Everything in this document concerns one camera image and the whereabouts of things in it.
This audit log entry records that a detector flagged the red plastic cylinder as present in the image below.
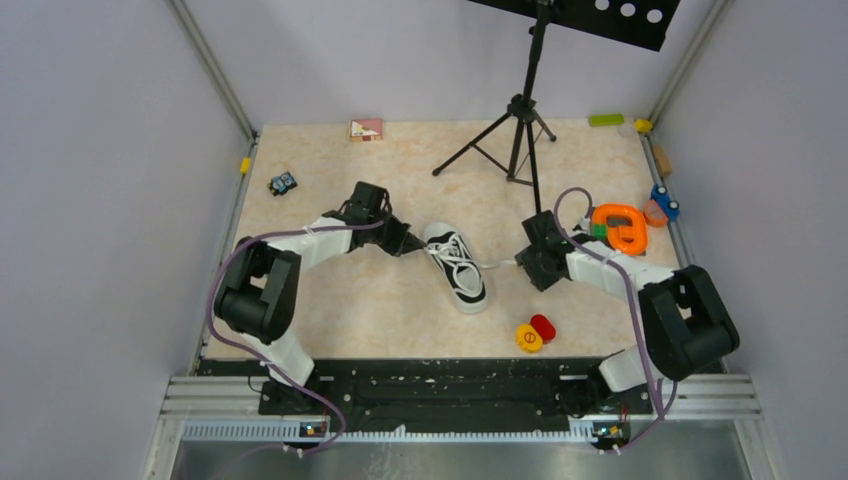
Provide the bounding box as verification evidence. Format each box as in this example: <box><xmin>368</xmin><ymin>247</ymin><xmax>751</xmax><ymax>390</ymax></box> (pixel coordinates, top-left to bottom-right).
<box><xmin>530</xmin><ymin>314</ymin><xmax>557</xmax><ymax>344</ymax></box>

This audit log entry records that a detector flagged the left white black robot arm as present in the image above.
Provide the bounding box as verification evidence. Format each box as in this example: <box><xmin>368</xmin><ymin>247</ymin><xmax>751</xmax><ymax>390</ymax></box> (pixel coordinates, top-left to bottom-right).
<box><xmin>208</xmin><ymin>181</ymin><xmax>425</xmax><ymax>414</ymax></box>

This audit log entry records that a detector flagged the black perforated stand tray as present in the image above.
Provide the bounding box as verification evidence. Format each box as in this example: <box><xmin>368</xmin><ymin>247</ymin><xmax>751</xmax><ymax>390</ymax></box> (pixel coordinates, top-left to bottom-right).
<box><xmin>476</xmin><ymin>0</ymin><xmax>680</xmax><ymax>52</ymax></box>

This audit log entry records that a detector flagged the white shoelace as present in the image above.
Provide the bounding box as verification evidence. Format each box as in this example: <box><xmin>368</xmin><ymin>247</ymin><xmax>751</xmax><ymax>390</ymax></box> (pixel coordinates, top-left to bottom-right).
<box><xmin>425</xmin><ymin>241</ymin><xmax>517</xmax><ymax>270</ymax></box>

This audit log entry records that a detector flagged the small green block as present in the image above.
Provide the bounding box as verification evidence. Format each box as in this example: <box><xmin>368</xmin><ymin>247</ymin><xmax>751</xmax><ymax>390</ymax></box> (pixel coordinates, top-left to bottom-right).
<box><xmin>591</xmin><ymin>224</ymin><xmax>608</xmax><ymax>239</ymax></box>

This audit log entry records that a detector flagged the yellow corner block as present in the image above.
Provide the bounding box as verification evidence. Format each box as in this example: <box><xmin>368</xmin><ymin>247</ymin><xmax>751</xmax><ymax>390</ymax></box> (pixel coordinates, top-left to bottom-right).
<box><xmin>633</xmin><ymin>118</ymin><xmax>654</xmax><ymax>134</ymax></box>

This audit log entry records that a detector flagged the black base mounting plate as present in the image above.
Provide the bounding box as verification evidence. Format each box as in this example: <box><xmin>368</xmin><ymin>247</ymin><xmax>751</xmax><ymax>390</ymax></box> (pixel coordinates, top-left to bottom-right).
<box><xmin>198</xmin><ymin>357</ymin><xmax>723</xmax><ymax>435</ymax></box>

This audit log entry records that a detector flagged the black tripod stand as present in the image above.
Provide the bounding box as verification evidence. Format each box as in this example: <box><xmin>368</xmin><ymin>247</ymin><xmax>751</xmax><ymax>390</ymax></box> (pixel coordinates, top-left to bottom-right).
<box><xmin>431</xmin><ymin>1</ymin><xmax>557</xmax><ymax>214</ymax></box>

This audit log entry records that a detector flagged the black white canvas sneaker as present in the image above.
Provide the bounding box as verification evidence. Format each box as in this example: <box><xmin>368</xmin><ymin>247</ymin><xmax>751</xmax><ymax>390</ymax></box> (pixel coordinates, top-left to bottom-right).
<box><xmin>423</xmin><ymin>222</ymin><xmax>488</xmax><ymax>315</ymax></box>

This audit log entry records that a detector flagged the pink tangram puzzle box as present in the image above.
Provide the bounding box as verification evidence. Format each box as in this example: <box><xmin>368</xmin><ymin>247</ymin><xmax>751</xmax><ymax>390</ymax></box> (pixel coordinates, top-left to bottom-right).
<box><xmin>349</xmin><ymin>118</ymin><xmax>384</xmax><ymax>142</ymax></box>

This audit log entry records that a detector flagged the orange translucent cup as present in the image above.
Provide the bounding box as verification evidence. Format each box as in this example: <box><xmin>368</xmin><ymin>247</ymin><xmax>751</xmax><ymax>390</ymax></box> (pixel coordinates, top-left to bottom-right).
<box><xmin>642</xmin><ymin>200</ymin><xmax>669</xmax><ymax>228</ymax></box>

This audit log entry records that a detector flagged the white slotted cable duct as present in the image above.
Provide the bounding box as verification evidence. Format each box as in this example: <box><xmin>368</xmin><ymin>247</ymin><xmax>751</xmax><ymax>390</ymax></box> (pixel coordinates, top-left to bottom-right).
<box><xmin>181</xmin><ymin>420</ymin><xmax>596</xmax><ymax>443</ymax></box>

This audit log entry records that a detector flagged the green rectangular block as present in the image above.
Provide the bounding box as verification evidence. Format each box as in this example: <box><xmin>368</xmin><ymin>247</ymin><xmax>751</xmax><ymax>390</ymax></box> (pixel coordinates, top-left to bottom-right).
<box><xmin>587</xmin><ymin>114</ymin><xmax>626</xmax><ymax>128</ymax></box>

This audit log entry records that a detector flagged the yellow plastic cylinder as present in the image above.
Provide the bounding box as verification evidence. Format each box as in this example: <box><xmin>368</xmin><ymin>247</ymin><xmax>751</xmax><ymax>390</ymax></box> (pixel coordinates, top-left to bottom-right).
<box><xmin>515</xmin><ymin>323</ymin><xmax>544</xmax><ymax>353</ymax></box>

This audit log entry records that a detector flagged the wooden block on frame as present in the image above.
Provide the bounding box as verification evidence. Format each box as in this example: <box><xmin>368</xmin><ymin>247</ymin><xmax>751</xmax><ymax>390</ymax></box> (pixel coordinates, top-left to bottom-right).
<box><xmin>652</xmin><ymin>145</ymin><xmax>673</xmax><ymax>178</ymax></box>

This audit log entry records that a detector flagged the small blue black toy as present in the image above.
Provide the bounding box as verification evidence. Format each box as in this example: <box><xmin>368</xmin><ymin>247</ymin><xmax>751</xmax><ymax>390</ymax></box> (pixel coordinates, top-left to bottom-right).
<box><xmin>267</xmin><ymin>171</ymin><xmax>298</xmax><ymax>196</ymax></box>

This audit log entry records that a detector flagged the blue toy car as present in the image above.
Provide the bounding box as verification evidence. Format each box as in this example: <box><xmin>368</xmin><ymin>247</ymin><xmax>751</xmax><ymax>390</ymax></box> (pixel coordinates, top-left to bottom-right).
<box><xmin>650</xmin><ymin>184</ymin><xmax>680</xmax><ymax>222</ymax></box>

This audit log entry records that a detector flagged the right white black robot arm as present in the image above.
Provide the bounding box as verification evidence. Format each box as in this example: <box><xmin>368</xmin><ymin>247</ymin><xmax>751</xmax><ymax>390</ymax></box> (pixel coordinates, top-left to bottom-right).
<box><xmin>516</xmin><ymin>210</ymin><xmax>740</xmax><ymax>412</ymax></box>

